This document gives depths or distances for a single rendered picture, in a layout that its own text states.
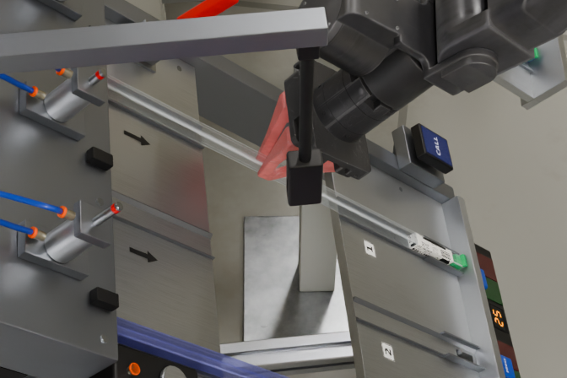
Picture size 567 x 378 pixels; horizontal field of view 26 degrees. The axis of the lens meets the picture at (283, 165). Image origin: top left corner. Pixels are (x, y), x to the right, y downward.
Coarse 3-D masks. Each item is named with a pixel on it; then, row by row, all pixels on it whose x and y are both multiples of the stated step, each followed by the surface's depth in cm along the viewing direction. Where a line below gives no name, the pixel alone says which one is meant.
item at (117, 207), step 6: (114, 204) 73; (120, 204) 74; (108, 210) 74; (114, 210) 73; (120, 210) 73; (96, 216) 74; (102, 216) 74; (108, 216) 74; (96, 222) 74; (102, 222) 74
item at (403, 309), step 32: (352, 192) 121; (384, 192) 126; (416, 192) 131; (352, 224) 118; (416, 224) 128; (352, 256) 115; (384, 256) 120; (416, 256) 124; (352, 288) 113; (384, 288) 117; (416, 288) 121; (448, 288) 126; (352, 320) 111; (384, 320) 114; (416, 320) 119; (448, 320) 123; (384, 352) 112; (416, 352) 116; (448, 352) 120
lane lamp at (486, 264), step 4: (480, 256) 137; (484, 256) 138; (480, 260) 137; (484, 260) 138; (488, 260) 138; (480, 264) 136; (484, 264) 137; (488, 264) 138; (492, 264) 139; (484, 268) 137; (488, 268) 137; (492, 268) 138; (484, 272) 136; (488, 272) 137; (492, 272) 138; (488, 276) 136; (492, 276) 137; (496, 280) 138
